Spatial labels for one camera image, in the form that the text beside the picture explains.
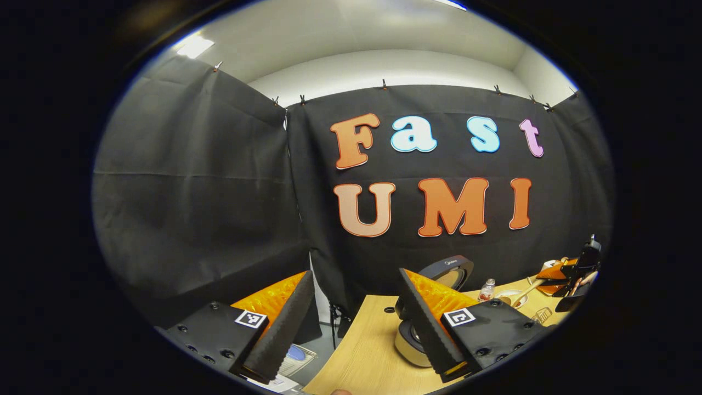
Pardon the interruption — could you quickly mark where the white sheet with blue patch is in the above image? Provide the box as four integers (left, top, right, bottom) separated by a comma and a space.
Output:
277, 343, 318, 380

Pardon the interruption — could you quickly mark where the wooden spoon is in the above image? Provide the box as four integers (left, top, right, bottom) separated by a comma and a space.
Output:
508, 278, 547, 306

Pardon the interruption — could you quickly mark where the ceiling light panel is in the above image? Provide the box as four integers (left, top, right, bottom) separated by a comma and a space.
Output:
175, 33, 215, 60

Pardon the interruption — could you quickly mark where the black rice cooker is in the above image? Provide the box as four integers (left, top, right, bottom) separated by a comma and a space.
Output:
394, 255, 474, 369

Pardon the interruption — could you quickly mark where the white bowl of rice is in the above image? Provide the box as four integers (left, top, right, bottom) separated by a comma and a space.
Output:
495, 289, 529, 309

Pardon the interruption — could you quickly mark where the black backdrop cloth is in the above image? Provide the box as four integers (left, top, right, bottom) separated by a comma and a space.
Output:
92, 55, 614, 330

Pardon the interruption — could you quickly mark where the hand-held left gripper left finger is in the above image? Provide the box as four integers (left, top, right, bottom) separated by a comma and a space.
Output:
158, 270, 315, 385

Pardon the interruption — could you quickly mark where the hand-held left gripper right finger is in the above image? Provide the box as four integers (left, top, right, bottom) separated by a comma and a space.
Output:
397, 268, 556, 384

